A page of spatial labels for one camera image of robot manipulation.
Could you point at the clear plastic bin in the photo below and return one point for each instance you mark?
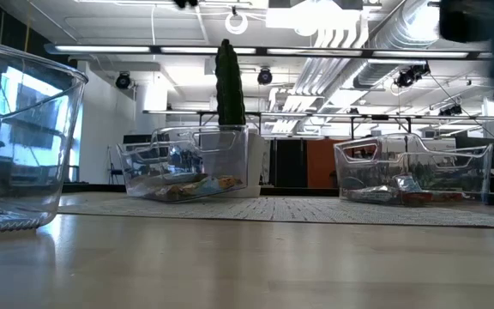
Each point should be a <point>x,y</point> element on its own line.
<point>144,163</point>
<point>465,171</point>
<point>37,129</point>

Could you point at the green red granola bar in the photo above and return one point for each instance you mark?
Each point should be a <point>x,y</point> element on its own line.
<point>435,197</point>

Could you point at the purple granola bar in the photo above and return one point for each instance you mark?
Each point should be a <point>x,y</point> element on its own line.
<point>11,221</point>

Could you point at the black ceiling spotlight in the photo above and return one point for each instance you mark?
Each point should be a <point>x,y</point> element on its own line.
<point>264,76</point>
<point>410,76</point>
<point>123,80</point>

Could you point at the green cactus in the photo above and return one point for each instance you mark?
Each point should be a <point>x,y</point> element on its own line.
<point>230,86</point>

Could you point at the overhead LED light bar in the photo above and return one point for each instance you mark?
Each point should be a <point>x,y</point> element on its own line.
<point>101,49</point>

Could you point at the ceiling light panel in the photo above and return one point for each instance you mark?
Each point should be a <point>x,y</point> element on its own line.
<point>315,19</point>

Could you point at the white plant pot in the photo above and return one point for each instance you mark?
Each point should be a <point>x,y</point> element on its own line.
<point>257,163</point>

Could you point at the black cabinet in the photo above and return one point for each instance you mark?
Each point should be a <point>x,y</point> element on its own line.
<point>290,163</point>

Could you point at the orange panel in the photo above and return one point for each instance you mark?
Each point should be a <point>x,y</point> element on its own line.
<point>320,163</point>

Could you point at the silver corrugated air duct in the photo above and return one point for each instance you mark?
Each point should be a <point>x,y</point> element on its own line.
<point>401,38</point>

